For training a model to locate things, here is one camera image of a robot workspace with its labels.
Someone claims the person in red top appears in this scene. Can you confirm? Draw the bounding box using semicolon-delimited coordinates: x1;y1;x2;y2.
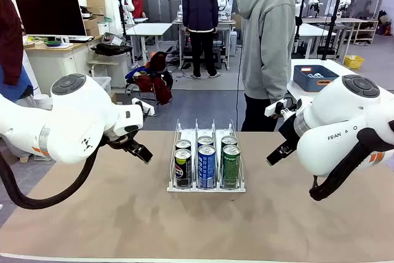
131;0;147;19

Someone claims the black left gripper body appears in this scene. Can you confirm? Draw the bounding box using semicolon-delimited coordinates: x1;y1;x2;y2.
103;129;142;150

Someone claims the black Pepsi can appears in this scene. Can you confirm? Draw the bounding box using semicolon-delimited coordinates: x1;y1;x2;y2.
175;139;191;152
174;148;193;189

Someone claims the black sleeved left arm cable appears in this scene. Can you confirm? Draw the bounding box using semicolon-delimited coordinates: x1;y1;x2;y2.
0;142;104;210

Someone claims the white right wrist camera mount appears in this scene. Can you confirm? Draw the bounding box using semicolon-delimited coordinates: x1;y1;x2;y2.
264;98;304;122

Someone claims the clear plastic storage bin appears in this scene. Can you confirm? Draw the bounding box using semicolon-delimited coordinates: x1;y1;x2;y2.
92;76;112;95

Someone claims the person's right forearm gray sleeve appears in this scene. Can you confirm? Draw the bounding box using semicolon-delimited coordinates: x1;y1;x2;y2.
263;56;292;103

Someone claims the white wire can dispenser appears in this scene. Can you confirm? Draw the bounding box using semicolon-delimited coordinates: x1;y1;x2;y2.
166;118;247;193

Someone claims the blue plastic bin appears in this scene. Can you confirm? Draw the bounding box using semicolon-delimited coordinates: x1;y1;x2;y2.
292;65;340;93

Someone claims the white desk wooden top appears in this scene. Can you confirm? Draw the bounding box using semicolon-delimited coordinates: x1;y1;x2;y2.
23;34;130;96

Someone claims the person in maroon top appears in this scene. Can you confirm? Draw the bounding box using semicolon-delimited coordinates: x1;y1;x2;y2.
0;0;34;103

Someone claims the person in gray hoodie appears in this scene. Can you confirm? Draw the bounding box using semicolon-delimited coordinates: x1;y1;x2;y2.
235;0;310;133

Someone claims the black bag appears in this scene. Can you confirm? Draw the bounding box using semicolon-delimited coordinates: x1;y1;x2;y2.
90;42;133;56

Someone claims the black sleeved right arm cable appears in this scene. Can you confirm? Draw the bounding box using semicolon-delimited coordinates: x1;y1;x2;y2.
309;127;394;202

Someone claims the cardboard box on desk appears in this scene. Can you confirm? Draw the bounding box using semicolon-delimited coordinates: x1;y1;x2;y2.
85;0;106;16

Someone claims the wooden shelf bench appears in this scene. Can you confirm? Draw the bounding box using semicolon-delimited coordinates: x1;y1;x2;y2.
303;16;379;45

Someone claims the black sleeved arm cable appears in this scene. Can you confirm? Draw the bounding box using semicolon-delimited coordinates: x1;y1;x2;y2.
309;127;394;202
0;142;104;210

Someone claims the green soda can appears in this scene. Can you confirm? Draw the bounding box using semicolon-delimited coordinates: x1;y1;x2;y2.
220;135;238;147
222;144;241;189

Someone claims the yellow plastic crate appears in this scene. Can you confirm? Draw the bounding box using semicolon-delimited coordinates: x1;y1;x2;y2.
344;55;365;70

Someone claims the black tripod stand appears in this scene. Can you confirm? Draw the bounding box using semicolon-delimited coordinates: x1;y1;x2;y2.
321;0;345;60
294;0;308;57

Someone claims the person in dark jacket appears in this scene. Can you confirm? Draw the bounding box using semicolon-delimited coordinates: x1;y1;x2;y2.
182;0;222;79

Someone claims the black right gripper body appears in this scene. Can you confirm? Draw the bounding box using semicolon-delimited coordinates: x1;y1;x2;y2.
279;115;304;153

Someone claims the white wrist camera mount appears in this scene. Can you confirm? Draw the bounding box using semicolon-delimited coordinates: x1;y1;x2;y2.
264;98;304;122
131;98;155;118

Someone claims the large white table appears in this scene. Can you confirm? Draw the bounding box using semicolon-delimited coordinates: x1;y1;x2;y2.
286;59;394;100

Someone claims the white roll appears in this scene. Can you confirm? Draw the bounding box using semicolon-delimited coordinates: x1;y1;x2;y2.
33;94;53;110

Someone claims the white keyboard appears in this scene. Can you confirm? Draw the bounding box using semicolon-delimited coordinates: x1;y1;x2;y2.
63;36;95;44

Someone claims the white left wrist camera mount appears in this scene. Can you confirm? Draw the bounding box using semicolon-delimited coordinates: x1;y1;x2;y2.
131;98;155;118

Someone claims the white background table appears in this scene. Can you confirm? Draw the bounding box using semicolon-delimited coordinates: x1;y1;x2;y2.
125;22;173;67
292;22;338;57

